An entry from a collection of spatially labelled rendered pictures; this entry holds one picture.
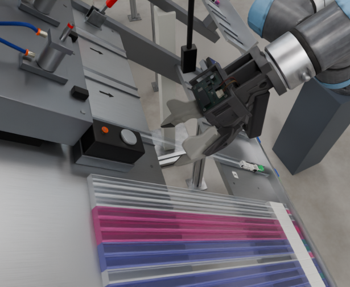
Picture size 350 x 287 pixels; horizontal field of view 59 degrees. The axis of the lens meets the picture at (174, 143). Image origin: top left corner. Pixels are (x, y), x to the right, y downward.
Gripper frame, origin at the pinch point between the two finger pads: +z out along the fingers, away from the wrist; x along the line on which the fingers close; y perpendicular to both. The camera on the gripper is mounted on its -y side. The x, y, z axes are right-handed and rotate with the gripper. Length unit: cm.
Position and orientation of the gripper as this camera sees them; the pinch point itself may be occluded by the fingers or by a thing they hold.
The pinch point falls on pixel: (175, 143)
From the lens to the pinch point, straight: 53.8
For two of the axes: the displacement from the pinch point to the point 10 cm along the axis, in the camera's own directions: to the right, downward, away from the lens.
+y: -5.3, -3.3, -7.8
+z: -8.0, 5.0, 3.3
